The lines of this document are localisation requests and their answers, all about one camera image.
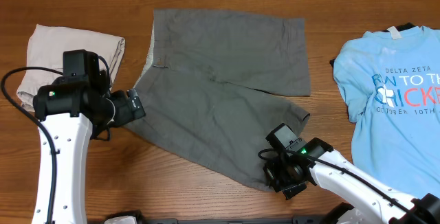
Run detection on grey shorts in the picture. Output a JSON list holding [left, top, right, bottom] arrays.
[[128, 9, 311, 191]]

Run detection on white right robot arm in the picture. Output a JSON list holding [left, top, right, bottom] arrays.
[[263, 135, 439, 223]]

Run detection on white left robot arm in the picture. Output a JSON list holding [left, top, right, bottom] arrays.
[[32, 76, 145, 223]]

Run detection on folded beige shorts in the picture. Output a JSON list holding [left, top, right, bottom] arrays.
[[16, 25, 125, 112]]

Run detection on light blue printed t-shirt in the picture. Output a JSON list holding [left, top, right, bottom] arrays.
[[333, 26, 439, 198]]

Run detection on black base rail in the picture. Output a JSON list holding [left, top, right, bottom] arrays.
[[87, 210, 325, 224]]

